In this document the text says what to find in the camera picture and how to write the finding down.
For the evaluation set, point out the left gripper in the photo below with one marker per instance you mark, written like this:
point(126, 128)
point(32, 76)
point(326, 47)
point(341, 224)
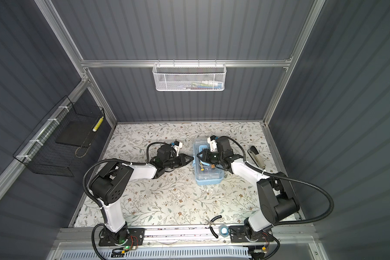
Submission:
point(182, 158)

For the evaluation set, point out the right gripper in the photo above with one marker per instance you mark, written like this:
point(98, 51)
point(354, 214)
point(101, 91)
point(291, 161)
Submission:
point(205, 156)

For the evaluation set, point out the light blue plastic toolbox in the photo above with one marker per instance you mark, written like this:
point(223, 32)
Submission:
point(211, 175)

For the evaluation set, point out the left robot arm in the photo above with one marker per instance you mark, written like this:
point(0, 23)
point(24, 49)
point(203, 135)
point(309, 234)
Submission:
point(105, 181)

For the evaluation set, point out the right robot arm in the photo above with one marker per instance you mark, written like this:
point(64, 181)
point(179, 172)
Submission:
point(276, 196)

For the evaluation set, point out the black beige stapler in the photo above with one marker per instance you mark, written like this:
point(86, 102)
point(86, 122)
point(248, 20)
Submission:
point(254, 154)

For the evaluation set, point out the markers in white basket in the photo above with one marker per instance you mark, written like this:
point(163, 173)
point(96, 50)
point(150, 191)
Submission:
point(203, 85)

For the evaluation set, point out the yellow marker in basket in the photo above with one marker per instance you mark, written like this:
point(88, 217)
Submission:
point(98, 124)

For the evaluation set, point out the blue tape roll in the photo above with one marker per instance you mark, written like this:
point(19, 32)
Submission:
point(224, 230)

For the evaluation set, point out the black foam pad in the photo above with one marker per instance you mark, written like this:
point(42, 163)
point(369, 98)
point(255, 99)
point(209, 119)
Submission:
point(78, 134)

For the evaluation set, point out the white perforated vent strip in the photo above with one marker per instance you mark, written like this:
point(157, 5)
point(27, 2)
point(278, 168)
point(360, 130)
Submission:
point(189, 253)

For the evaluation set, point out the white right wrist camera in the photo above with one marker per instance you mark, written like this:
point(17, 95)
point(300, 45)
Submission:
point(212, 143)

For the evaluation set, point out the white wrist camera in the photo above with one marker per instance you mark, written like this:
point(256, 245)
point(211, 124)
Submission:
point(177, 146)
point(212, 143)

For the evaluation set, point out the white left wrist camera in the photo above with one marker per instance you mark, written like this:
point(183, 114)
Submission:
point(177, 146)

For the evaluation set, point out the white wire mesh basket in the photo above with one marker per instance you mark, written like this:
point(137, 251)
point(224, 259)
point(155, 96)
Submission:
point(167, 79)

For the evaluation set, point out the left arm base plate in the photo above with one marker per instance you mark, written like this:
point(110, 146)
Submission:
point(125, 237)

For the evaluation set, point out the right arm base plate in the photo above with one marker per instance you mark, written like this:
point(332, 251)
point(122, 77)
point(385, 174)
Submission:
point(239, 234)

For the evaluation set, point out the black wire basket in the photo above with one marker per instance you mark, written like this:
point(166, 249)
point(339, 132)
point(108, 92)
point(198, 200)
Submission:
point(60, 146)

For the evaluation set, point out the aluminium rail front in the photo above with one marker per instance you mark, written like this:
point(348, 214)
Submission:
point(192, 235)

